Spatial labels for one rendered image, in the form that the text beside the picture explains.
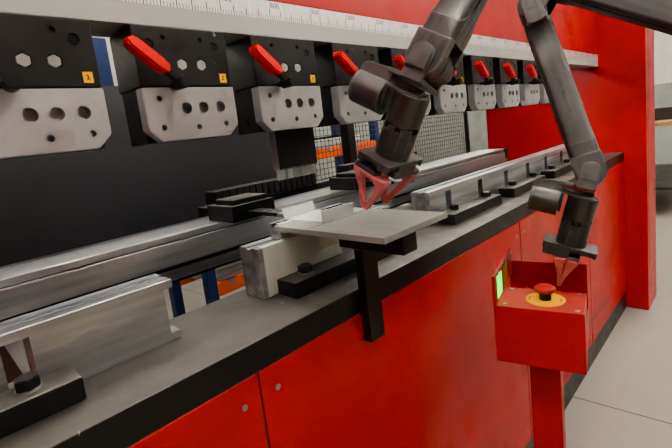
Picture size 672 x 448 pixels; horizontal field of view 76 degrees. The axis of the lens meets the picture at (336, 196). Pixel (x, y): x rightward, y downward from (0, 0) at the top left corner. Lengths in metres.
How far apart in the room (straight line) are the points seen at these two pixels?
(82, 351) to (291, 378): 0.30
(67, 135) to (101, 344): 0.28
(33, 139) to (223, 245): 0.53
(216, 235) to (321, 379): 0.43
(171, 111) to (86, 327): 0.32
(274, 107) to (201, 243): 0.38
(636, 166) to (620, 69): 0.51
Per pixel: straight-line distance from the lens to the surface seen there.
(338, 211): 0.81
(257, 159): 1.43
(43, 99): 0.64
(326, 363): 0.78
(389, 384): 0.94
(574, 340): 0.95
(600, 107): 2.78
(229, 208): 0.99
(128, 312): 0.70
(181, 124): 0.70
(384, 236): 0.64
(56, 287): 0.93
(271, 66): 0.76
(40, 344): 0.68
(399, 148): 0.68
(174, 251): 0.99
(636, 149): 2.76
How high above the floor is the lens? 1.16
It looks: 8 degrees down
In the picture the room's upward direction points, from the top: 7 degrees counter-clockwise
